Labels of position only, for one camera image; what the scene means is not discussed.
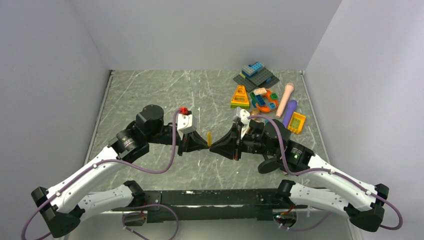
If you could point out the gold toy microphone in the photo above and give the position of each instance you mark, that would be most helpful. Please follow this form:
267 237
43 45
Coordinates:
255 112

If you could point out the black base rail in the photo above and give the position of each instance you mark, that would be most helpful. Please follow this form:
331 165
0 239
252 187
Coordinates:
211 204

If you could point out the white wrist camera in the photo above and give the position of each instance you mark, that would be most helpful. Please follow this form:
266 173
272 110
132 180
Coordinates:
186 122
241 118

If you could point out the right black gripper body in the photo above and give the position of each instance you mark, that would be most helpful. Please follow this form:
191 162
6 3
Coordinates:
250 143

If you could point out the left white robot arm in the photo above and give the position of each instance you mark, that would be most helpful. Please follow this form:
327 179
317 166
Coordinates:
65 205

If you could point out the yellow key tag with keyring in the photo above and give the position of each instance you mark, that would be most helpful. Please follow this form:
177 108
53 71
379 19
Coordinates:
209 139

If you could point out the purple toy microphone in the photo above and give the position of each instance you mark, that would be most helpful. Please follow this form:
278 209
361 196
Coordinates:
290 109

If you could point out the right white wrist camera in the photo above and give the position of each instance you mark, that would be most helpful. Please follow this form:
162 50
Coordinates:
241 118

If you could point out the orange ring toy with bricks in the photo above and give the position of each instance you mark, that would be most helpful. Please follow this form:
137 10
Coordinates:
265 102

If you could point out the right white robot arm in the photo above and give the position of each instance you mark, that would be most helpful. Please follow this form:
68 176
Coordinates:
361 203

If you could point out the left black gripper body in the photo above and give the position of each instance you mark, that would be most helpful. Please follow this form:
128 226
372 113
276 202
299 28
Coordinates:
166 135

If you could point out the dark grey lego baseplate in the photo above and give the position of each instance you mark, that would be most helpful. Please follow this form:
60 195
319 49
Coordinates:
262 79

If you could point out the black microphone stand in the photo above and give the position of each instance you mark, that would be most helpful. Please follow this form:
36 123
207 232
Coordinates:
270 164

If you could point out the blue grey lego stack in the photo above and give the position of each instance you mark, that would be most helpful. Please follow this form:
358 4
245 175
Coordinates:
250 70

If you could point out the yellow window toy block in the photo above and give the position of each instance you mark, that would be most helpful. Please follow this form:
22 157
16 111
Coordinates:
296 123

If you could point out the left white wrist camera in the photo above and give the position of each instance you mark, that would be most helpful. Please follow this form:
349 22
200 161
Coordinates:
186 122

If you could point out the pink toy microphone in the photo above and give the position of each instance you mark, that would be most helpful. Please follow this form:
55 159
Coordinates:
288 89

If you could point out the orange triangular toy block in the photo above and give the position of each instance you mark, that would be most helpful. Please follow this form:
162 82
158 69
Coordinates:
240 98

